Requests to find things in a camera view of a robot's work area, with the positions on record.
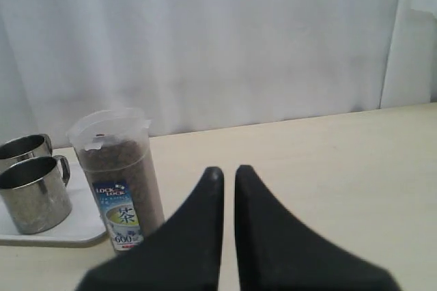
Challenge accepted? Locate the steel mug with handle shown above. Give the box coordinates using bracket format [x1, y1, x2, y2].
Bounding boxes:
[1, 155, 72, 235]

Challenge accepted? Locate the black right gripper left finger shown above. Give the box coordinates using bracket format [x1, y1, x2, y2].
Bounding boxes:
[80, 167, 225, 290]

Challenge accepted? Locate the white plastic tray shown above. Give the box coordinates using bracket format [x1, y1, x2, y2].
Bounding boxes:
[1, 163, 107, 248]

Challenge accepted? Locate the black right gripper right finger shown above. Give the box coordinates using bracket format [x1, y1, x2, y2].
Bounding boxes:
[234, 165, 399, 290]

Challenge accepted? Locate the steel mug with pellets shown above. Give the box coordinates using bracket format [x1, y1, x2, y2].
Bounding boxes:
[0, 134, 53, 173]

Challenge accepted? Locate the clear plastic container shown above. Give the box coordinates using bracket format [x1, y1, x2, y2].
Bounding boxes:
[67, 108, 165, 253]

